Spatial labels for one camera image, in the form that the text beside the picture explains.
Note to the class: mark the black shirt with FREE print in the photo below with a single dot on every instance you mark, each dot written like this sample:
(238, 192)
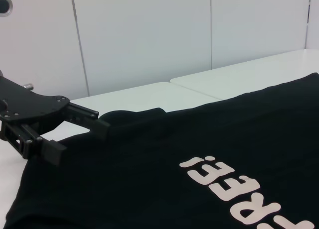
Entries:
(149, 169)

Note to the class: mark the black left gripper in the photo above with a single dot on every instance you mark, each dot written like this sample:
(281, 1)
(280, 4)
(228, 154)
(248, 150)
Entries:
(32, 107)

